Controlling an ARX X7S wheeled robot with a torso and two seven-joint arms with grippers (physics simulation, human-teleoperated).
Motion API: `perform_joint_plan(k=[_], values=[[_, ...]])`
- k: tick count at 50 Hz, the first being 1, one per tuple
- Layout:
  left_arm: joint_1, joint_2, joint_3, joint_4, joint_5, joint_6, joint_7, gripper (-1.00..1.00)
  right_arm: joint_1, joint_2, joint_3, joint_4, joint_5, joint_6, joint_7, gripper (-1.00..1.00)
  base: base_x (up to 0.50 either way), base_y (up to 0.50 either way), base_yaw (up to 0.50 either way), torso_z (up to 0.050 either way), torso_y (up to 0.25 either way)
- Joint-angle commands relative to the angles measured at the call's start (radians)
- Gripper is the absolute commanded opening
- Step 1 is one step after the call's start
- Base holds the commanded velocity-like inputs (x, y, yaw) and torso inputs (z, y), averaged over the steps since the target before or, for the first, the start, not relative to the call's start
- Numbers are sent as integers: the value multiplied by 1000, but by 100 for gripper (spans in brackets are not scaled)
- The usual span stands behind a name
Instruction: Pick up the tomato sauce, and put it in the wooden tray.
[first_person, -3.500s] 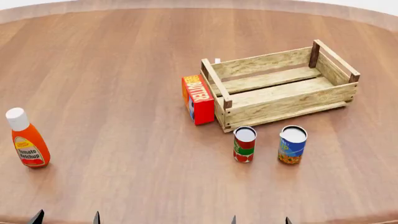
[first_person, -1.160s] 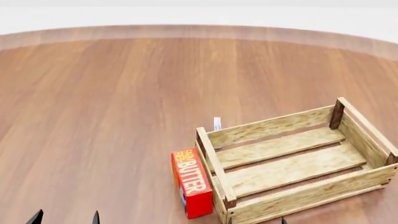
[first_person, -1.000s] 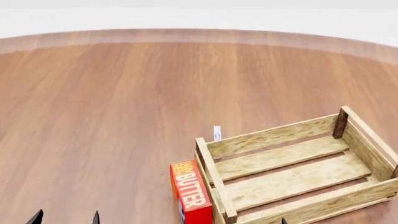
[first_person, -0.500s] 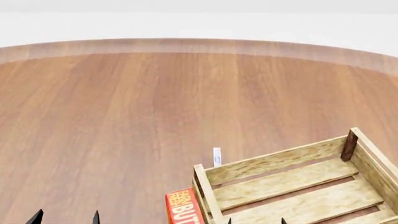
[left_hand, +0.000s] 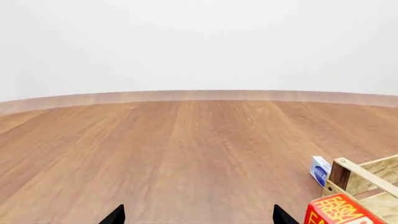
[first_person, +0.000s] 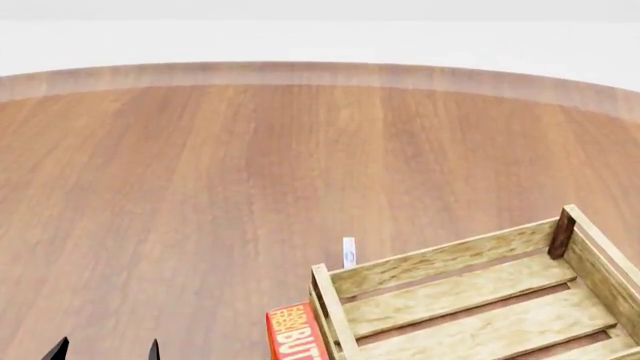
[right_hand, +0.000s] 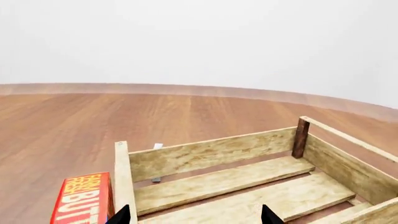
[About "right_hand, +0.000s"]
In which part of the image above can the red butter box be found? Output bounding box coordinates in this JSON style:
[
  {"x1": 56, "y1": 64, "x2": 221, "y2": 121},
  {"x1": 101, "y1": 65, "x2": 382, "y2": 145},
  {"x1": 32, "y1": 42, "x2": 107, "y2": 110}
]
[{"x1": 49, "y1": 172, "x2": 116, "y2": 224}]

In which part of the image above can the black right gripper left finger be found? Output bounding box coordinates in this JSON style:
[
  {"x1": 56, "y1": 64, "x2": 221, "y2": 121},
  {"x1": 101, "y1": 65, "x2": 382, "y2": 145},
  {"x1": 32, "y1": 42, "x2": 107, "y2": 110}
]
[{"x1": 107, "y1": 204, "x2": 131, "y2": 224}]

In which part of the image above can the wooden slatted tray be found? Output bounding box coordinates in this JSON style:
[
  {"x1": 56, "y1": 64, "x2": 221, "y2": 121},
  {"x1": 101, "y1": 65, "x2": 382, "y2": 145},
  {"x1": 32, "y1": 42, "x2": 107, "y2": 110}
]
[{"x1": 114, "y1": 116, "x2": 398, "y2": 224}]

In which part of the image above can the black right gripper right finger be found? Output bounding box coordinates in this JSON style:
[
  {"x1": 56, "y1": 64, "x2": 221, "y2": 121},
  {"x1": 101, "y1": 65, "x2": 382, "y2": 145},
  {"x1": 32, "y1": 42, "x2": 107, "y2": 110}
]
[{"x1": 261, "y1": 204, "x2": 284, "y2": 224}]

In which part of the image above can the small white grey object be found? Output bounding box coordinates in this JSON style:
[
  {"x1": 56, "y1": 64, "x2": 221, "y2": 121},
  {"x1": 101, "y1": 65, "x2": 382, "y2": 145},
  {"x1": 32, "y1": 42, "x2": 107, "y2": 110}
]
[{"x1": 150, "y1": 142, "x2": 164, "y2": 183}]

